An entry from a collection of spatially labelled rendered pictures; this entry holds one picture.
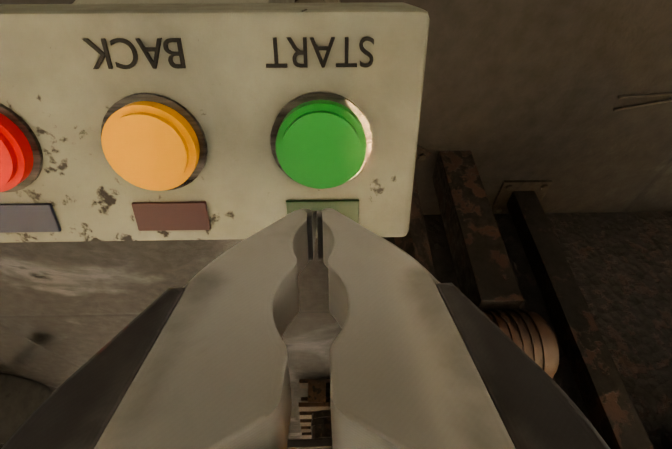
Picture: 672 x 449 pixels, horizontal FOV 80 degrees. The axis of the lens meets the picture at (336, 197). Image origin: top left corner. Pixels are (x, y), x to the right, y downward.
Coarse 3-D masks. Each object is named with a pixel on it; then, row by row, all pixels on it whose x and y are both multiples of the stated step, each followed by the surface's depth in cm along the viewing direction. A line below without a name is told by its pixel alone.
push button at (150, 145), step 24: (120, 120) 17; (144, 120) 17; (168, 120) 17; (120, 144) 17; (144, 144) 17; (168, 144) 17; (192, 144) 18; (120, 168) 18; (144, 168) 18; (168, 168) 18; (192, 168) 18
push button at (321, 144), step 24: (288, 120) 17; (312, 120) 17; (336, 120) 17; (288, 144) 17; (312, 144) 17; (336, 144) 17; (360, 144) 18; (288, 168) 18; (312, 168) 18; (336, 168) 18
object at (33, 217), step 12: (0, 204) 20; (12, 204) 20; (24, 204) 20; (36, 204) 20; (48, 204) 20; (0, 216) 20; (12, 216) 20; (24, 216) 20; (36, 216) 20; (48, 216) 20; (0, 228) 20; (12, 228) 20; (24, 228) 20; (36, 228) 20; (48, 228) 20; (60, 228) 20
